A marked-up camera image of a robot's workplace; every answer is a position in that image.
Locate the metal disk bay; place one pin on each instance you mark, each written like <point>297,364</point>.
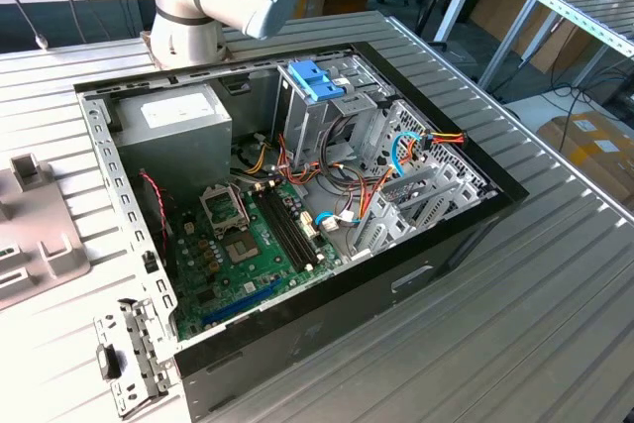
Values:
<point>391,225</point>

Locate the black RAM slot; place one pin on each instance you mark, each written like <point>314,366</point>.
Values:
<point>284,227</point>
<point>290,227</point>
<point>279,227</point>
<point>295,227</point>

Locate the metal drive cage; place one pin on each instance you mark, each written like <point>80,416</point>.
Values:
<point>302,131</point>

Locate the thin metal locking lever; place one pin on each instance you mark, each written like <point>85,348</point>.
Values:
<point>243,207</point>

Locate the CPU socket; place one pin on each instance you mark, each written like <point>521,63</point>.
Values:
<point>241,247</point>

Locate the green motherboard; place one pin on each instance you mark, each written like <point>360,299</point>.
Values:
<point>238,277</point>

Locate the black open PC case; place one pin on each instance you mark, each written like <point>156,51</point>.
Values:
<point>347,314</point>

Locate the blue expansion slot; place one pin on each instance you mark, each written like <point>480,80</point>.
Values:
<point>243,301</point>

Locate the grey power supply box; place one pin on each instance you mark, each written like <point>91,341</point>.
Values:
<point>173,145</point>

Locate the black case fan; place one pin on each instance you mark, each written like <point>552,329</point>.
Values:
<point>148,205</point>

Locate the white low table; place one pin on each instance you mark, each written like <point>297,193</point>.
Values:
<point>525,111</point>

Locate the brown cardboard panel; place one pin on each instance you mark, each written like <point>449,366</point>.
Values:
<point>495,7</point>

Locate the large labelled cardboard box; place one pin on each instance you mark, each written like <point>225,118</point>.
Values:
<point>594,155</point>

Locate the grey parts rack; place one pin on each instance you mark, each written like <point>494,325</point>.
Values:
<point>39,215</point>

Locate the blue plastic drive bracket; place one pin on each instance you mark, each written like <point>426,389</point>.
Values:
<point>314,81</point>

